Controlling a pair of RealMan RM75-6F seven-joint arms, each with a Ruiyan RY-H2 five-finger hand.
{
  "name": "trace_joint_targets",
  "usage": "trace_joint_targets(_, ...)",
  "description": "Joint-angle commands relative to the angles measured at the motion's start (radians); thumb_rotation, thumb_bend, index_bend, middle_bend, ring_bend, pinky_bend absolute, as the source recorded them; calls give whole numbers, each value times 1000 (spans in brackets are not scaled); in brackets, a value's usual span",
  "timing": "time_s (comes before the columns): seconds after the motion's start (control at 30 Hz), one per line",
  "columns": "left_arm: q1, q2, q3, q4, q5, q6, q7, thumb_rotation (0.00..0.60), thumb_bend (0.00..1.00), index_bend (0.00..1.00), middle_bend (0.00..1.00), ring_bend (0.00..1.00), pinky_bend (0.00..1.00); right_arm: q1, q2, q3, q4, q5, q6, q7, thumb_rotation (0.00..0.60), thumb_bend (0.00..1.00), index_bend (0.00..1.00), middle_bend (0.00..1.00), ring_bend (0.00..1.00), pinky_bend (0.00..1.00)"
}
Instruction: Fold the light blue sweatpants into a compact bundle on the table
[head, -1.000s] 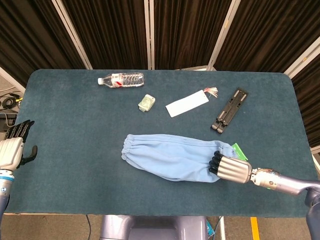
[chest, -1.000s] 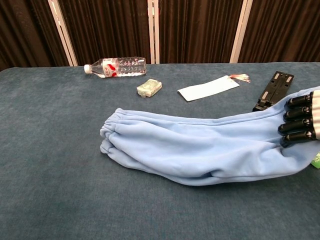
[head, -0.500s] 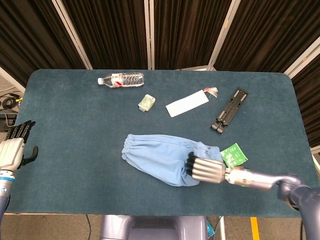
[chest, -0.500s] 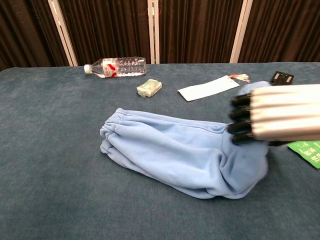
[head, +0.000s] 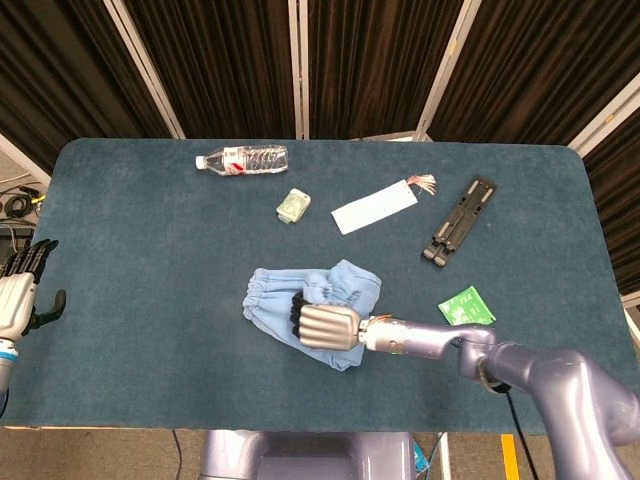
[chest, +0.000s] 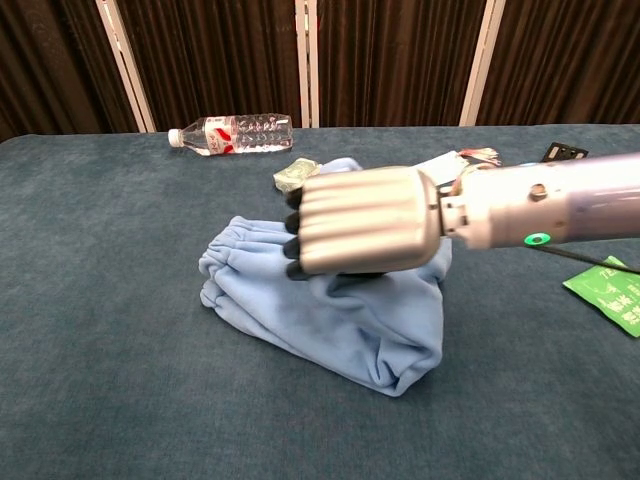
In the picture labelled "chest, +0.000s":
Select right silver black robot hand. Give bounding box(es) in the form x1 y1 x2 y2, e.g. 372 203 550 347
283 166 444 281

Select light blue pants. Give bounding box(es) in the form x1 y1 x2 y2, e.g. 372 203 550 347
198 157 454 399

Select black folding stand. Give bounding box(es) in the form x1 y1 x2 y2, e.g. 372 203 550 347
541 142 590 164

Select small pale green packet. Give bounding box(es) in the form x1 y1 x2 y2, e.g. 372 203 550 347
272 157 321 194

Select white bookmark with tassel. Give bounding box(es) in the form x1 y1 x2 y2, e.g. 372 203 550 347
417 147 503 182

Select clear plastic water bottle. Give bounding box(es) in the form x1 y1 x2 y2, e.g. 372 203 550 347
167 113 294 156

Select black curtain divider panel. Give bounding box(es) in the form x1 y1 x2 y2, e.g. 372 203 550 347
97 0 309 132
302 0 506 129
459 0 640 127
0 0 156 139

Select green tea sachet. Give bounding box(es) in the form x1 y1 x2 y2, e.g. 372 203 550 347
562 256 640 339

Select blue felt table cover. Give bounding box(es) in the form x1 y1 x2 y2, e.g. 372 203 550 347
0 124 640 480

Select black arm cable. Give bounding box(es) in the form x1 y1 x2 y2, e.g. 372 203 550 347
537 244 640 275

